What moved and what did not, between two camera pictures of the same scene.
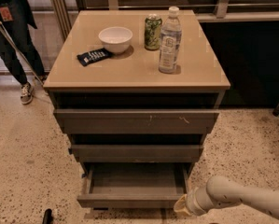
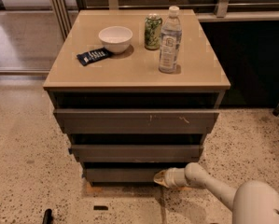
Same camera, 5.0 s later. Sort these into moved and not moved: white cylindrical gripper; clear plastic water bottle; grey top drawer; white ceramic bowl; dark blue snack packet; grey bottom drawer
Moved: white cylindrical gripper; grey bottom drawer
Not moved: clear plastic water bottle; grey top drawer; dark blue snack packet; white ceramic bowl
